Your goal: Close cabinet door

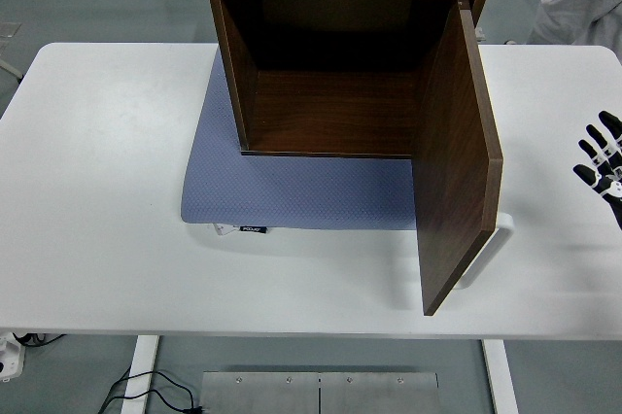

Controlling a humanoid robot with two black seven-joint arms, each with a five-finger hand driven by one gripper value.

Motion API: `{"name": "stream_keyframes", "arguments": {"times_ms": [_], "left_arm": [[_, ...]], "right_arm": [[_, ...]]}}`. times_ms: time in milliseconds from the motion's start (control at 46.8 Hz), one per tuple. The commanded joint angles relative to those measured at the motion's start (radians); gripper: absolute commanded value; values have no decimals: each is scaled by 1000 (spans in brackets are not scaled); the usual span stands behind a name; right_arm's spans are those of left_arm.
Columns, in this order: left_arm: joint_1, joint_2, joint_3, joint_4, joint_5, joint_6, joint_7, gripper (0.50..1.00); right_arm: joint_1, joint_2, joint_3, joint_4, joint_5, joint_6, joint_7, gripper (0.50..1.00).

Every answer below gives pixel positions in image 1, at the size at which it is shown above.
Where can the grey metal plate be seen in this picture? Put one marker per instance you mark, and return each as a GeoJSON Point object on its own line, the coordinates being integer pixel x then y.
{"type": "Point", "coordinates": [379, 394]}
{"type": "Point", "coordinates": [257, 394]}

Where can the clear floor plate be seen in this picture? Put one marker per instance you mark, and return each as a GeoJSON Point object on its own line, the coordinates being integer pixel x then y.
{"type": "Point", "coordinates": [10, 30]}

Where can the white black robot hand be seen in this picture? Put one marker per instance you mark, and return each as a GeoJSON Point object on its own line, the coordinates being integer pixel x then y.
{"type": "Point", "coordinates": [612, 185]}

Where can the white mat tag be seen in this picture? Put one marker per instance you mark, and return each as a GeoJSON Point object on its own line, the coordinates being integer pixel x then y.
{"type": "Point", "coordinates": [224, 229]}

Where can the white furniture leg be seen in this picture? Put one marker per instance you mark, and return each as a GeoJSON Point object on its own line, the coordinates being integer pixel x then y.
{"type": "Point", "coordinates": [10, 69]}

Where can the white power strip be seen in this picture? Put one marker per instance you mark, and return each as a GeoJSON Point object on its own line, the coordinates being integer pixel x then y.
{"type": "Point", "coordinates": [10, 355]}

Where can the blue textured mat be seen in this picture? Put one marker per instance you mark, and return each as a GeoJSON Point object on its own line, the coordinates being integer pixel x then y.
{"type": "Point", "coordinates": [291, 190]}

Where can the black mat label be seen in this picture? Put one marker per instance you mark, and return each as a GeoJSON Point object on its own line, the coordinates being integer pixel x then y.
{"type": "Point", "coordinates": [252, 229]}

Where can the brown wooden cabinet door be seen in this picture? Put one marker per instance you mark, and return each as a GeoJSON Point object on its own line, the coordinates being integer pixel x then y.
{"type": "Point", "coordinates": [452, 166]}

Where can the white table leg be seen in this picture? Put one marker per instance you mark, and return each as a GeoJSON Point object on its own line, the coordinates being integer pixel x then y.
{"type": "Point", "coordinates": [141, 375]}
{"type": "Point", "coordinates": [500, 380]}

